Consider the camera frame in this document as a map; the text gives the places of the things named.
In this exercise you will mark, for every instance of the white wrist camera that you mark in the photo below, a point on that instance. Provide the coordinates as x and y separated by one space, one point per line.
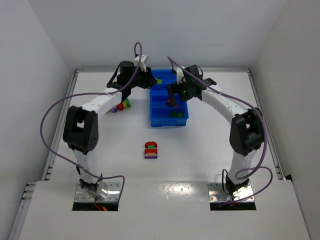
179 74
141 62

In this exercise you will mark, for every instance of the green small lego brick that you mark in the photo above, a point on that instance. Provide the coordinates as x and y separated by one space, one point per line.
151 147

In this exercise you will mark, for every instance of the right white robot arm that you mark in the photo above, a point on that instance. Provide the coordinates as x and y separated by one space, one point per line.
246 128

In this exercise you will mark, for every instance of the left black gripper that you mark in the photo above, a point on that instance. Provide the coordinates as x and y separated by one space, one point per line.
126 92

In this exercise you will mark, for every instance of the metal base plate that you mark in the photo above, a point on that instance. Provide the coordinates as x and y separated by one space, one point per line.
217 195
107 192

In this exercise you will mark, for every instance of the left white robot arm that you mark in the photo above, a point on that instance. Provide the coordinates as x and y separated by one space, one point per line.
81 129

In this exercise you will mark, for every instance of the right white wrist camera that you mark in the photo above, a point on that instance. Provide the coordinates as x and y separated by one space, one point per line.
179 74

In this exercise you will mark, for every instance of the blue divided plastic tray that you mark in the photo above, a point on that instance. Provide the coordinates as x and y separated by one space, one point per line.
161 114

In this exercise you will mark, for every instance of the red round lego brick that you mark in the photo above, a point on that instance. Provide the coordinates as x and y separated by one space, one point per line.
120 107

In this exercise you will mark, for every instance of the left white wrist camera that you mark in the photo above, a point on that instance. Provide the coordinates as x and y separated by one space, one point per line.
141 62

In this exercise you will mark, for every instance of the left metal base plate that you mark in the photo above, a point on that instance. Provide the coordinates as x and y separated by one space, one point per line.
107 192

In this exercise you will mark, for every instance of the purple round lego brick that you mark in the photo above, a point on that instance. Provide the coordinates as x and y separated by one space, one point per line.
114 109

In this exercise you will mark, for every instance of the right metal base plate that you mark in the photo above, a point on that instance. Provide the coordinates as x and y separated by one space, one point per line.
217 195

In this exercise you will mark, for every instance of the purple base lego brick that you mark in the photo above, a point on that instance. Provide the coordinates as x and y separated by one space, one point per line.
151 155

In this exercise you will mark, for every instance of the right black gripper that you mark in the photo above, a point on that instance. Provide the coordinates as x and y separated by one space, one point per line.
172 89

